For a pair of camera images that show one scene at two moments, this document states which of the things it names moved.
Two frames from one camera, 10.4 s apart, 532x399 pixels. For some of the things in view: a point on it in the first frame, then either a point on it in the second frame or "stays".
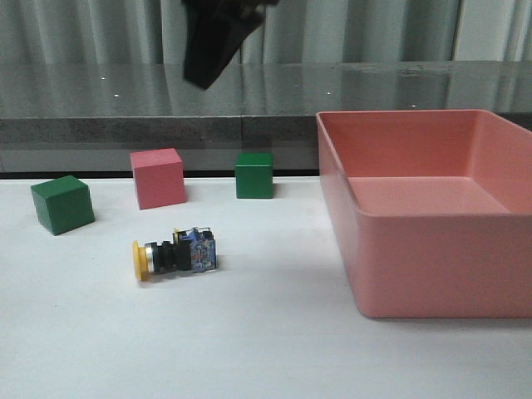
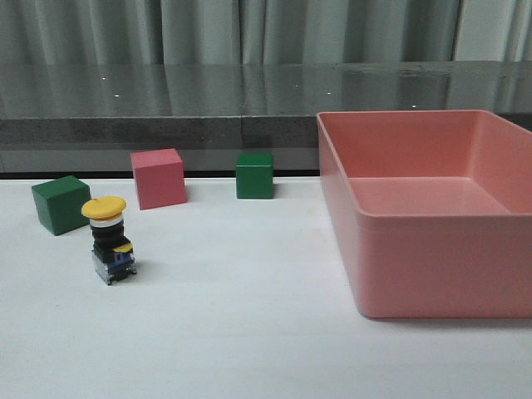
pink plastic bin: x=433 y=210 stays
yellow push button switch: x=192 y=250 -> x=113 y=258
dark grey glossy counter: x=84 y=118 stays
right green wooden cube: x=253 y=174 stays
